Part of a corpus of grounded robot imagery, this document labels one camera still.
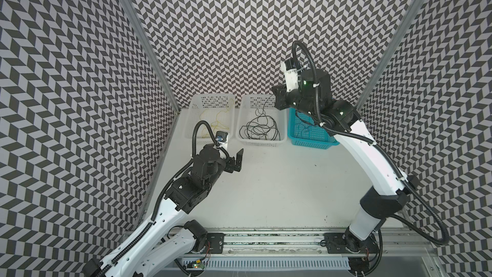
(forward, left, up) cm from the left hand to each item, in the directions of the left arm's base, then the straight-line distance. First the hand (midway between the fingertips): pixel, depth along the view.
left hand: (232, 146), depth 70 cm
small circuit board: (-34, +12, -24) cm, 44 cm away
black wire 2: (+34, -13, -21) cm, 42 cm away
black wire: (+30, -13, -26) cm, 41 cm away
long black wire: (+34, -9, -23) cm, 41 cm away
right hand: (+13, -16, +18) cm, 28 cm away
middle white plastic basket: (+44, -4, -22) cm, 49 cm away
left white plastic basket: (+42, +15, -24) cm, 50 cm away
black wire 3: (+29, -7, -25) cm, 39 cm away
